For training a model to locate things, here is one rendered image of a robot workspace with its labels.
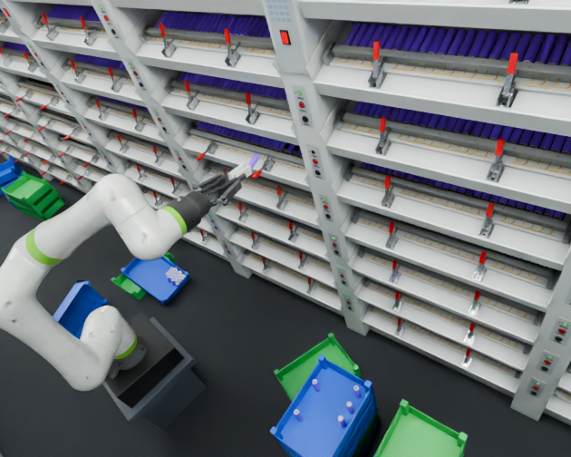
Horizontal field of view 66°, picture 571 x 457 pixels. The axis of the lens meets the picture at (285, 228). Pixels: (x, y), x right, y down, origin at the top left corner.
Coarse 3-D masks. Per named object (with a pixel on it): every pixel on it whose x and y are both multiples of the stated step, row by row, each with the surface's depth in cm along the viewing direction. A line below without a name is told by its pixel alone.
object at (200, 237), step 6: (156, 210) 257; (198, 228) 243; (186, 234) 245; (192, 234) 243; (198, 234) 241; (204, 234) 238; (210, 234) 237; (192, 240) 241; (198, 240) 239; (204, 240) 235; (210, 240) 236; (216, 240) 233; (204, 246) 236; (210, 246) 234; (216, 246) 233; (216, 252) 234; (222, 252) 229
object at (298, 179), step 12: (192, 120) 168; (180, 132) 165; (180, 144) 167; (192, 144) 166; (204, 144) 163; (204, 156) 164; (216, 156) 158; (228, 156) 155; (240, 156) 153; (276, 168) 144; (288, 168) 142; (276, 180) 147; (288, 180) 141; (300, 180) 138
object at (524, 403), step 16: (560, 288) 104; (560, 304) 108; (544, 320) 116; (544, 336) 121; (560, 352) 121; (528, 368) 136; (560, 368) 127; (528, 384) 143; (528, 400) 150; (544, 400) 144; (528, 416) 158
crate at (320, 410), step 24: (312, 384) 152; (336, 384) 150; (360, 384) 148; (288, 408) 143; (312, 408) 146; (336, 408) 144; (360, 408) 138; (288, 432) 143; (312, 432) 141; (336, 432) 139; (312, 456) 136; (336, 456) 134
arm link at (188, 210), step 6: (180, 198) 115; (186, 198) 114; (168, 204) 113; (174, 204) 113; (180, 204) 113; (186, 204) 113; (192, 204) 114; (180, 210) 112; (186, 210) 112; (192, 210) 113; (198, 210) 115; (180, 216) 111; (186, 216) 112; (192, 216) 113; (198, 216) 115; (186, 222) 112; (192, 222) 114; (198, 222) 116; (192, 228) 116
